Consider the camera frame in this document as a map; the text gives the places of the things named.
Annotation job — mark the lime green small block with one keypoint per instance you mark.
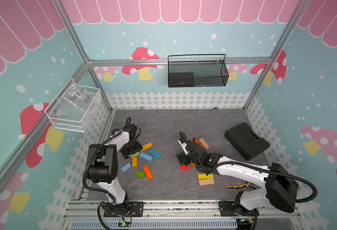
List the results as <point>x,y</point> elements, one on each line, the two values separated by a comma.
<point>135,155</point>

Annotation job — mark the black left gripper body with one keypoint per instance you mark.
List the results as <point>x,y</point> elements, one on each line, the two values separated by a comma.
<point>131,147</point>

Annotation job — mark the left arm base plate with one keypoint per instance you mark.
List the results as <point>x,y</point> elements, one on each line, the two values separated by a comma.
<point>134,209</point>

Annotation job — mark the tan flat block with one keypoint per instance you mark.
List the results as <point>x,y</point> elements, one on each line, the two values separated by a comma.
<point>204,182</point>

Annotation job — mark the green circuit board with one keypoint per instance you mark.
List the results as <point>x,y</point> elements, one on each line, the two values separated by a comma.
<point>124,224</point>

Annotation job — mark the light blue block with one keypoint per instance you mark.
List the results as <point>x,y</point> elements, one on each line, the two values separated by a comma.
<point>126,167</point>

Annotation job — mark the black wire mesh basket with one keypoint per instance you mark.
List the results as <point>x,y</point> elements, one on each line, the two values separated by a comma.
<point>209,69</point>

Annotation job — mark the yellow-green flat block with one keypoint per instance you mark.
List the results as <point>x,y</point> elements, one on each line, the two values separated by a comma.
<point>205,176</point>

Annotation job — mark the yellow black pliers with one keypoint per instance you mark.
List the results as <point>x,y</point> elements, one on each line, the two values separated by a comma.
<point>242,186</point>

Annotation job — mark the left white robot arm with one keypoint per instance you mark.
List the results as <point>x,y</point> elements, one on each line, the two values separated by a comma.
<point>101,170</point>

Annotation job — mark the tan long block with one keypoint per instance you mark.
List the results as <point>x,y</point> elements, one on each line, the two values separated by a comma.
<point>203,143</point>

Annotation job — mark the clear plastic wall bin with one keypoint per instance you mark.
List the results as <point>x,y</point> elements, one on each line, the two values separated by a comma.
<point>74,107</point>

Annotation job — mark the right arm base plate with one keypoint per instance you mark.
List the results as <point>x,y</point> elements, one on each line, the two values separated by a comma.
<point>228,209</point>

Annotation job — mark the teal long block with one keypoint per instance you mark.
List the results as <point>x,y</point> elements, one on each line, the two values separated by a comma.
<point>154,153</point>

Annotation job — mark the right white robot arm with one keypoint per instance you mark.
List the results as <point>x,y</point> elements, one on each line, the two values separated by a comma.
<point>276,187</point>

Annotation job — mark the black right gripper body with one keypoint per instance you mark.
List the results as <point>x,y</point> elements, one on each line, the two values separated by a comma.
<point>186,159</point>

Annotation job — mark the black plastic tool case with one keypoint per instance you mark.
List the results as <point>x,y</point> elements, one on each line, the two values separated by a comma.
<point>245,141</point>

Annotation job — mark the orange long block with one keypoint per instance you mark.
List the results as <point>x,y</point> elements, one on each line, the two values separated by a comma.
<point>147,172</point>

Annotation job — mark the small orange-yellow block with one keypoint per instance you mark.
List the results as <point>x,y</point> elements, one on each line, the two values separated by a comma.
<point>134,162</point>

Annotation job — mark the blue long block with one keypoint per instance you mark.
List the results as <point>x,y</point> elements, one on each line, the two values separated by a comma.
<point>145,156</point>

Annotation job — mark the black box in basket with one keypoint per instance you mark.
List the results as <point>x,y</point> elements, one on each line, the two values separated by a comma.
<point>181,79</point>

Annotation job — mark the yellow-orange long block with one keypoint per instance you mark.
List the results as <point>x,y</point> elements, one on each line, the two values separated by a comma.
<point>146,147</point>

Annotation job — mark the red block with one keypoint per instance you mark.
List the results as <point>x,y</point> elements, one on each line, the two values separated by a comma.
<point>184,168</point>

